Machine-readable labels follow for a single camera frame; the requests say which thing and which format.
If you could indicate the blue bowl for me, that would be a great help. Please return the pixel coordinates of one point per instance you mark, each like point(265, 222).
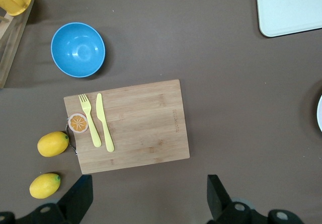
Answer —
point(78, 50)

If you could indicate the cream tray with bear print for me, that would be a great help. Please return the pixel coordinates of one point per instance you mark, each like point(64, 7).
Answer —
point(289, 7)

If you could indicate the wooden cutting board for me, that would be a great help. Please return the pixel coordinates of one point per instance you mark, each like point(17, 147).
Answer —
point(146, 123)

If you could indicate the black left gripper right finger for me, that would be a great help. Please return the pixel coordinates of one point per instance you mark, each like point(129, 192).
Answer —
point(221, 204)

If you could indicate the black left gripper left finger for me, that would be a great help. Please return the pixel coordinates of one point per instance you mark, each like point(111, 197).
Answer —
point(78, 198)

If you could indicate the yellow lemon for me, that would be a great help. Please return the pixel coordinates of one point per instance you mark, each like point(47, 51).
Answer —
point(51, 144)
point(44, 186)

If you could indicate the wooden peg rack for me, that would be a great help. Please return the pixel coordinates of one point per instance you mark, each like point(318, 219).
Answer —
point(15, 40)

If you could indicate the white round plate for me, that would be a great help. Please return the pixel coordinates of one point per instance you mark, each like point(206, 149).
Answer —
point(320, 113)

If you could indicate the toy orange slice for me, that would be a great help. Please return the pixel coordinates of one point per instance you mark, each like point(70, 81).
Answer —
point(78, 123)

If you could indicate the yellow plastic knife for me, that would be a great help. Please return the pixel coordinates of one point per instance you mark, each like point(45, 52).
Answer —
point(101, 115)

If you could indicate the yellow plastic fork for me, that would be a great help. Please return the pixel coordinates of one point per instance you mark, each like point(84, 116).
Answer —
point(88, 113)

